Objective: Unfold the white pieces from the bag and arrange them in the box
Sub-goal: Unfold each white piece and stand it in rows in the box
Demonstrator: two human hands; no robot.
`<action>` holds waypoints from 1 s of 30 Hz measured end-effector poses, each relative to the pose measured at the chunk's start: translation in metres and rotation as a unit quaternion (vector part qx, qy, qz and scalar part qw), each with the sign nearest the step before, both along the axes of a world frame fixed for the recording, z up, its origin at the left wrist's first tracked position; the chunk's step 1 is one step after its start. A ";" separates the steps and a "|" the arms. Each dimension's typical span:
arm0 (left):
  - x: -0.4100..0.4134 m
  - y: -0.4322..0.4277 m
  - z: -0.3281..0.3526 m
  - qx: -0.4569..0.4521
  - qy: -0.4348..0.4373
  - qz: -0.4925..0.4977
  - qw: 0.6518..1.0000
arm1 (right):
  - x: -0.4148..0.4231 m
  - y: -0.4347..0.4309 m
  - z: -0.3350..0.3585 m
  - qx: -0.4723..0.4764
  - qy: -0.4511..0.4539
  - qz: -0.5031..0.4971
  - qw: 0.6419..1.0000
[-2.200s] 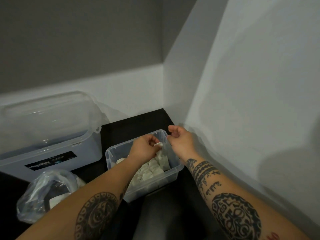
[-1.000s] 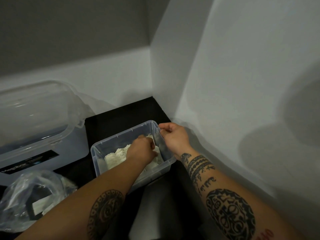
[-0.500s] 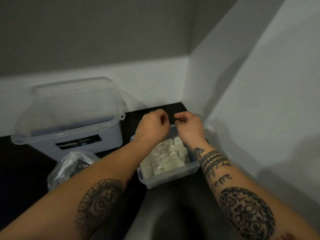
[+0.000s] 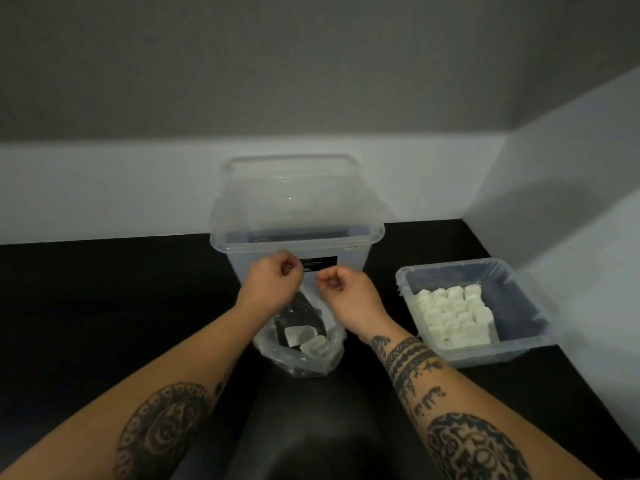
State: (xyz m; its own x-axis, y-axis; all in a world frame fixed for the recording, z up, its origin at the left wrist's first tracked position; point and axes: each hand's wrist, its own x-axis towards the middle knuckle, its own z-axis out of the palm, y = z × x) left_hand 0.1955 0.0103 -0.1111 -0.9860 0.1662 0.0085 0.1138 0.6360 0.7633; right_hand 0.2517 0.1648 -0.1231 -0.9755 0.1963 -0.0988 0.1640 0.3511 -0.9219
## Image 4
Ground person's right forearm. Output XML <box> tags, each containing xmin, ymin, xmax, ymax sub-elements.
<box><xmin>369</xmin><ymin>327</ymin><xmax>601</xmax><ymax>480</ymax></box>

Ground rows of white tea bags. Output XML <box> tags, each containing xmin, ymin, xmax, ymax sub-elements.
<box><xmin>413</xmin><ymin>283</ymin><xmax>501</xmax><ymax>351</ymax></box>

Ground clear storage box lid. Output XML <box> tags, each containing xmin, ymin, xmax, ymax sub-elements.
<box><xmin>212</xmin><ymin>154</ymin><xmax>383</xmax><ymax>243</ymax></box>

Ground person's left hand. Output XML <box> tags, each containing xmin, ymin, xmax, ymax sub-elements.
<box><xmin>235</xmin><ymin>250</ymin><xmax>305</xmax><ymax>321</ymax></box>

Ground person's left forearm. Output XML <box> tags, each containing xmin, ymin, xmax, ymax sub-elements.
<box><xmin>0</xmin><ymin>299</ymin><xmax>266</xmax><ymax>480</ymax></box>

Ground small clear plastic bin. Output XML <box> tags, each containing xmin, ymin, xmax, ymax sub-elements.
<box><xmin>395</xmin><ymin>258</ymin><xmax>559</xmax><ymax>369</ymax></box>

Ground person's right hand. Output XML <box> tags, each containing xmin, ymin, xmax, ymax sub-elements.
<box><xmin>315</xmin><ymin>267</ymin><xmax>401</xmax><ymax>345</ymax></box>

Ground large clear storage box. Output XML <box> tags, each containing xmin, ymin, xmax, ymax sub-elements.
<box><xmin>209</xmin><ymin>224</ymin><xmax>386</xmax><ymax>295</ymax></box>

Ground clear plastic bag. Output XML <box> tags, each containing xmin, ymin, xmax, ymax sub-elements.
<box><xmin>252</xmin><ymin>287</ymin><xmax>347</xmax><ymax>379</ymax></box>

